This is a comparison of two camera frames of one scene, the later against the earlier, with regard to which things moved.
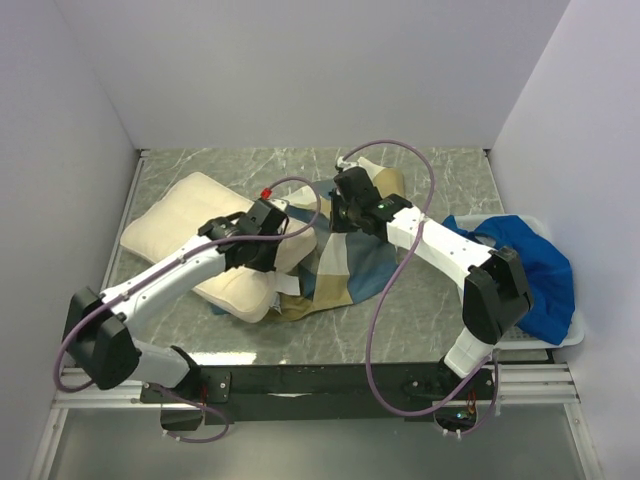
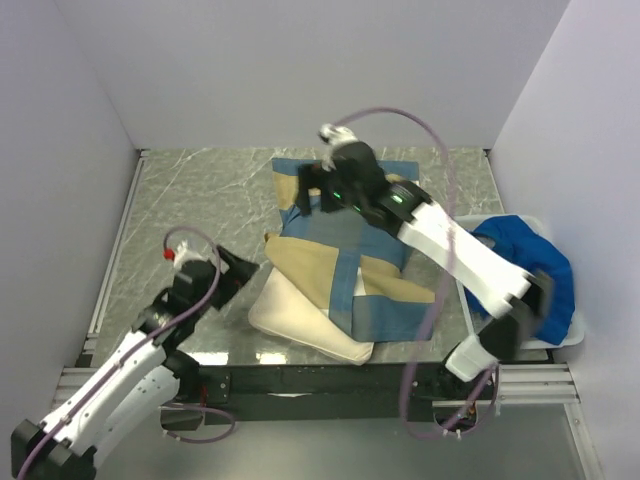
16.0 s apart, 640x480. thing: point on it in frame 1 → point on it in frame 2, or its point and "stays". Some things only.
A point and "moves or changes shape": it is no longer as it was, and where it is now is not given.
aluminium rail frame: [515, 385] stays
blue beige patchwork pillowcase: [342, 266] moves or changes shape
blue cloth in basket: [545, 270] stays
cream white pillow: [172, 223] → [284, 311]
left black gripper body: [264, 260] → [230, 281]
